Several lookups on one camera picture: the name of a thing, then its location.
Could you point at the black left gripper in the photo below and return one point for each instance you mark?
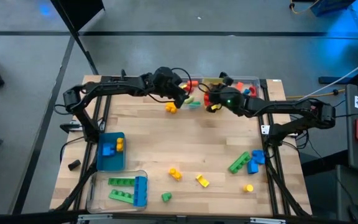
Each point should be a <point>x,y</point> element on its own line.
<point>168,82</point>

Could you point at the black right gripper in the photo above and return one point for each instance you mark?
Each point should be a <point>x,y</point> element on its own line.
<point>232,99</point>

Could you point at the light green cylinder block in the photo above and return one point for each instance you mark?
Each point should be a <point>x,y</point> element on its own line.
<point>190,99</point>

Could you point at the red cylinder block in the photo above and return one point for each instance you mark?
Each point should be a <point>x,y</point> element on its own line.
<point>189,88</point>

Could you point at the yellow four-stud block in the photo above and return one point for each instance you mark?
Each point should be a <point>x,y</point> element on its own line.
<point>171,107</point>

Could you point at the orange cylinder block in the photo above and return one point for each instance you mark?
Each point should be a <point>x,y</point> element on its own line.
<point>193,83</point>

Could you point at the blue arch block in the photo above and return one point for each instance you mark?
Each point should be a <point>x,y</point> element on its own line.
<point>246,91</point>

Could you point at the red arch block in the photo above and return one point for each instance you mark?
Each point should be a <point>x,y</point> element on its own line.
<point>253,90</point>

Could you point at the yellow two-stud block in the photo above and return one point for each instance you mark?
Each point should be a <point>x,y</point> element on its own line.
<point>120,144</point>
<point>176,174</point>

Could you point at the yellow arch block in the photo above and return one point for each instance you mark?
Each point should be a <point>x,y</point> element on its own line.
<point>204,183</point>

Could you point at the small green block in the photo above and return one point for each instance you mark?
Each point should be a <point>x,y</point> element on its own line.
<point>166,197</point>

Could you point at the long blue four-stud block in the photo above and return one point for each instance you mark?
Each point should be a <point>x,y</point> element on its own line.
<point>140,191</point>

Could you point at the long green four-stud block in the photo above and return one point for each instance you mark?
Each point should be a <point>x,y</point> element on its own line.
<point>120,196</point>
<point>239,162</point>
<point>120,181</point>

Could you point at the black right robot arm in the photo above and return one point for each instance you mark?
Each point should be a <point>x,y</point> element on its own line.
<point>291,107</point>

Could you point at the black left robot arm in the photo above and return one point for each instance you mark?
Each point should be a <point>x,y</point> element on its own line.
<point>120,85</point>

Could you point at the yellow plastic bin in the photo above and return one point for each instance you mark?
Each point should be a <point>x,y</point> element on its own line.
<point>211,81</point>

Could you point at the blue plastic bin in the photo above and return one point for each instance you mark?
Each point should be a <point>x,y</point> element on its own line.
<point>110,163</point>

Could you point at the yellow cylinder block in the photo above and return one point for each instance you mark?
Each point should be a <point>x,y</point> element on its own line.
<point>248,188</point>

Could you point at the small black object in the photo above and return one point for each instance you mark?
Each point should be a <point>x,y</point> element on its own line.
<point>74,165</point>

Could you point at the large clear plastic bin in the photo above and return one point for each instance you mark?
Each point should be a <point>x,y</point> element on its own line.
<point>98,205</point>

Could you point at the black partition board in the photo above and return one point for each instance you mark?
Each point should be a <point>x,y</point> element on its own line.
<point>79,9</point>

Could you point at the blue box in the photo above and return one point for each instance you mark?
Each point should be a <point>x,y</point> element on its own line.
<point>328,6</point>

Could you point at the black front beam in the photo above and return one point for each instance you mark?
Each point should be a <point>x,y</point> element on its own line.
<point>26,217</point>

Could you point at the black clamp bracket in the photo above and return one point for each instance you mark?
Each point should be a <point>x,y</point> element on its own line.
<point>70,127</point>

